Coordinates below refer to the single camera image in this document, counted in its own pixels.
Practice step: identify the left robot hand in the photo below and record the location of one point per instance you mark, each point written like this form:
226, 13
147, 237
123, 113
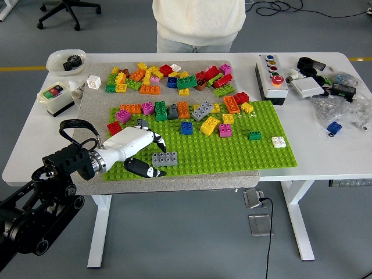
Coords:
125, 142

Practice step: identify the grey slope brick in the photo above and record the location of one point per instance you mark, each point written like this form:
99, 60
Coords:
172, 112
141, 122

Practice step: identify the grey two-by-four brick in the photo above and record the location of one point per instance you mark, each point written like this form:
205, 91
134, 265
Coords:
202, 110
165, 159

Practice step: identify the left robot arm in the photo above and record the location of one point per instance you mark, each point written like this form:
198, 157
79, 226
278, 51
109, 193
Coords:
69, 162

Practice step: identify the green baseplate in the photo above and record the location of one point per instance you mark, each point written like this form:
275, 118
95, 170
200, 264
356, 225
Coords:
218, 157

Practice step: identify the red two-by-two brick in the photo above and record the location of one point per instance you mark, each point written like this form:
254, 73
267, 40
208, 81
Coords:
241, 98
166, 70
113, 128

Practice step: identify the magenta two-by-two brick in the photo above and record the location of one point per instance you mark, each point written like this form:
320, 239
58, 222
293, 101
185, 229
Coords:
123, 115
225, 130
225, 68

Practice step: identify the orange two-by-four brick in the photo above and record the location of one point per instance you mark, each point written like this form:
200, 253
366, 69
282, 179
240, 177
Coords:
130, 108
150, 89

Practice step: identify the pink two-by-two brick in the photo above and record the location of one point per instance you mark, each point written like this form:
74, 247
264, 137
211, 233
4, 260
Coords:
147, 108

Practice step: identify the dark green two-by-four brick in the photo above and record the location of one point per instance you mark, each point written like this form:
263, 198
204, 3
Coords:
186, 82
160, 110

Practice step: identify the yellow two-by-two brick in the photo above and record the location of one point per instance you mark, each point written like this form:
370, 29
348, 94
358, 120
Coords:
121, 87
227, 118
215, 108
184, 92

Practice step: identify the dark green small brick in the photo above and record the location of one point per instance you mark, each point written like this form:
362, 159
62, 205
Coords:
110, 87
254, 135

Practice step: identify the blue two-by-two brick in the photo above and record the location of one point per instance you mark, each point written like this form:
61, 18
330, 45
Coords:
172, 82
334, 127
186, 128

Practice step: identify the grey-brown mat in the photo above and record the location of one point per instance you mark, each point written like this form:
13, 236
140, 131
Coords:
174, 183

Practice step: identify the white cube box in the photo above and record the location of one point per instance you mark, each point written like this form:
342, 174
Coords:
93, 82

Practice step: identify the pink small brick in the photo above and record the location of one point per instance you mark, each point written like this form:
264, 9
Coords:
210, 68
155, 80

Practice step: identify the yellow long brick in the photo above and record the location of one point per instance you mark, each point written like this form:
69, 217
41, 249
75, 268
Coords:
147, 76

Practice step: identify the brown brick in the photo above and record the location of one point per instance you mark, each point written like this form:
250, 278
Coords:
124, 71
201, 84

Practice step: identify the white plastic tube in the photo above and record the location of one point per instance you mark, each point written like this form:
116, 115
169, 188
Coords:
77, 90

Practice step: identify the yellow arch brick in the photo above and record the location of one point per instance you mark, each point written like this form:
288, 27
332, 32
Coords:
210, 125

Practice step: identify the white small brick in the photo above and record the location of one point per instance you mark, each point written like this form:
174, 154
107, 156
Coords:
175, 67

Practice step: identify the white table leg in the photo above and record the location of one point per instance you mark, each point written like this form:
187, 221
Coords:
299, 221
98, 232

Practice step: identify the black gear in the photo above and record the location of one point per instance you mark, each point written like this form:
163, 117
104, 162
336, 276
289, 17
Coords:
76, 61
67, 66

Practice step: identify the white plastic bowl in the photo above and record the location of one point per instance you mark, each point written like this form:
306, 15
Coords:
55, 62

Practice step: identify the lime green flat plate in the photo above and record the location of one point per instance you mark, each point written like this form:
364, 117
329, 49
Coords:
215, 79

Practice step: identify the red two-by-four brick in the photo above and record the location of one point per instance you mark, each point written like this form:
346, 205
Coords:
211, 73
223, 80

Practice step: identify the lime green two-by-four brick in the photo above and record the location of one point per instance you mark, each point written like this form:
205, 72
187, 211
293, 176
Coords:
223, 90

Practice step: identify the orange upturned long brick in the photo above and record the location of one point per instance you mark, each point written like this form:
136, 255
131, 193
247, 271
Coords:
231, 104

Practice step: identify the yellow rounded small brick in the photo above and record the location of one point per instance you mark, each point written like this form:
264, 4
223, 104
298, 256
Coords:
246, 107

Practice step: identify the metal floor socket box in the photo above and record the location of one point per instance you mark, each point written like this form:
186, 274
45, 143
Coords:
260, 225
251, 199

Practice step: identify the person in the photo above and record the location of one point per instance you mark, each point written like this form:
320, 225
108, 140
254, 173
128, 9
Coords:
200, 20

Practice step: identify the black office chair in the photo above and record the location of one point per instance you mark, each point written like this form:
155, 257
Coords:
69, 5

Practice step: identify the white two-by-two brick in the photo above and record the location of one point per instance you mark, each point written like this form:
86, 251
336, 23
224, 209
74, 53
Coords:
278, 142

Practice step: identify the push-button control box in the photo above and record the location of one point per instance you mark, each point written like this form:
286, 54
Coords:
276, 90

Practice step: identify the white furniture foot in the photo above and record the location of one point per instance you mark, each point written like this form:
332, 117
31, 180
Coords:
4, 13

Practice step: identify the white pipe connector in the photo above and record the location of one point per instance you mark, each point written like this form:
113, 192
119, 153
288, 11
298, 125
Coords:
294, 74

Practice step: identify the black tape roll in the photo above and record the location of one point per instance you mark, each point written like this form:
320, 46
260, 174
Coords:
302, 60
308, 70

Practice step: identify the black round knob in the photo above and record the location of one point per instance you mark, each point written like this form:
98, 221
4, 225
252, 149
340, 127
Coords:
319, 80

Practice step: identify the clear bag of screws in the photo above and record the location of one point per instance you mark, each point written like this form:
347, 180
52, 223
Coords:
328, 109

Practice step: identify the small black grey block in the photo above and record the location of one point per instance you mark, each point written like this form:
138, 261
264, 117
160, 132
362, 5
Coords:
320, 66

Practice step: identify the green plastic clip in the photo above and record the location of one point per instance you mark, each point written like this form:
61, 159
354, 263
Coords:
328, 78

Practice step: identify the black power adapter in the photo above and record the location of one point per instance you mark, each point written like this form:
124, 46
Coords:
343, 90

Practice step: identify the table height control panel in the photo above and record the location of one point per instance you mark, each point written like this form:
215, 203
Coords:
348, 183

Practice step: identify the clear bag blue parts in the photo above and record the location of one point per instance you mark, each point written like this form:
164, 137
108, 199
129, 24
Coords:
344, 78

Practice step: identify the clear bag metal parts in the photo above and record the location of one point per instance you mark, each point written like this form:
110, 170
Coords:
361, 113

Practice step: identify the switch box green red buttons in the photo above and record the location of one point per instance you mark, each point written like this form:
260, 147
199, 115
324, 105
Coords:
58, 103

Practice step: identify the white flat switch plate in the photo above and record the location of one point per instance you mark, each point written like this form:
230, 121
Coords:
307, 88

